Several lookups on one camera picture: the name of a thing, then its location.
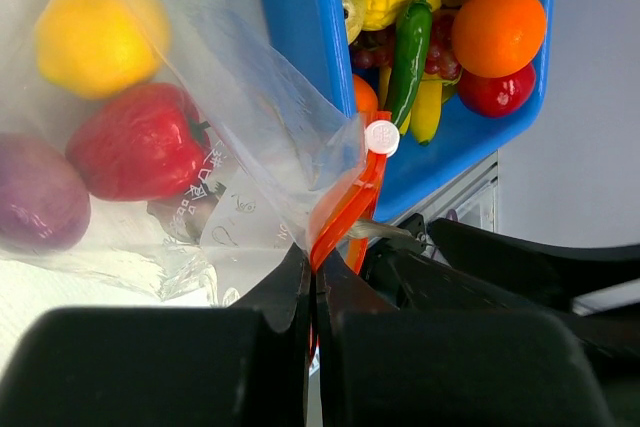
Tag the clear zip top bag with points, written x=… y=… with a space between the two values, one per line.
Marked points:
x=280 y=156

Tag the yellow toy lemon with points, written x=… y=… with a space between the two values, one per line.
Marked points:
x=98 y=48

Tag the orange toy tomato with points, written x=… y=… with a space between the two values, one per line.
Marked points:
x=366 y=99

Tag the green toy chili pepper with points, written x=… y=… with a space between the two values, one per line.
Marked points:
x=413 y=29

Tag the orange toy fruit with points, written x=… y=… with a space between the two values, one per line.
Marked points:
x=496 y=38

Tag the grey toy fish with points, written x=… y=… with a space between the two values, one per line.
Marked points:
x=365 y=228

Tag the aluminium rail base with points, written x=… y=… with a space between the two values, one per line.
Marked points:
x=471 y=198

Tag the blue plastic bin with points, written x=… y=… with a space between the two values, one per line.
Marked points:
x=310 y=35

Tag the red toy tomato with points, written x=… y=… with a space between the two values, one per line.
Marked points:
x=496 y=97

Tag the red toy bell pepper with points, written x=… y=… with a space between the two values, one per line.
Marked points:
x=146 y=144

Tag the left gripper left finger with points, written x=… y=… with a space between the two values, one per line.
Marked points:
x=243 y=365

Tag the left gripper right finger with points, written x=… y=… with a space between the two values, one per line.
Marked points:
x=381 y=366

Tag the purple toy onion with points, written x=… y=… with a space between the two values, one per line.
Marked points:
x=45 y=206

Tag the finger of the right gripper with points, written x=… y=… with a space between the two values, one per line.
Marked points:
x=548 y=275
x=411 y=281

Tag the dark red toy grapes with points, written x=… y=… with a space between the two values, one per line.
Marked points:
x=375 y=49

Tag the yellow toy banana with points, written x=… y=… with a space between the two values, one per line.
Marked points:
x=425 y=115

